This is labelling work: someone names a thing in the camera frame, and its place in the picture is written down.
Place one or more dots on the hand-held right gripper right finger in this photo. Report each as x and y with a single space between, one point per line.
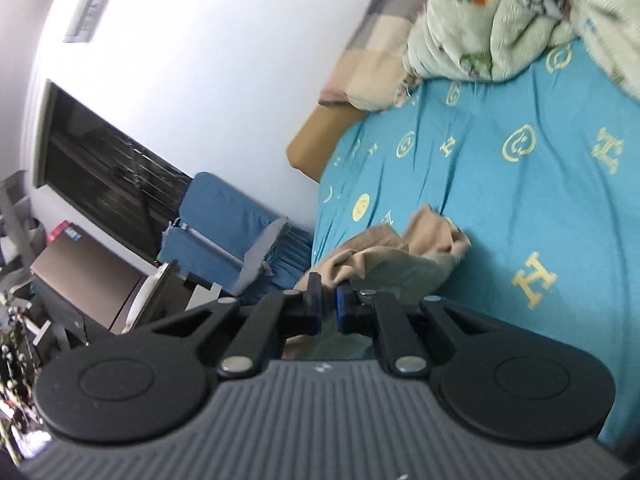
342 307

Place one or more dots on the tan t-shirt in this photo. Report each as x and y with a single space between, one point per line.
380 265

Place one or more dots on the tan headboard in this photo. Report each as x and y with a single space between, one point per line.
320 140

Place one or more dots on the grey cloth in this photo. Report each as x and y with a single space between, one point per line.
262 250

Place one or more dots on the blue covered chair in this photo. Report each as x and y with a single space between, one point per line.
195 252
225 205

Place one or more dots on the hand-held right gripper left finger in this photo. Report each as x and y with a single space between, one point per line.
314 307

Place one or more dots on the green printed fleece blanket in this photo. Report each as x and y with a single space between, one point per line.
500 15

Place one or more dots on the red lidded can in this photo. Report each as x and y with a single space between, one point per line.
64 232

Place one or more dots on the plaid pillow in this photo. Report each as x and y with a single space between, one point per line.
370 55

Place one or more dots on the brown cabinet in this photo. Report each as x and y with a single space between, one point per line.
85 280

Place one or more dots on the white round object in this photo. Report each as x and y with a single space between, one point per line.
142 295

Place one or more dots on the blue printed bed sheet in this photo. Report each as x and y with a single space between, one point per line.
500 200

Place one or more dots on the dark window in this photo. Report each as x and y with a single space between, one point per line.
100 170

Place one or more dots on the white air conditioner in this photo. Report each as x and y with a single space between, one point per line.
95 5

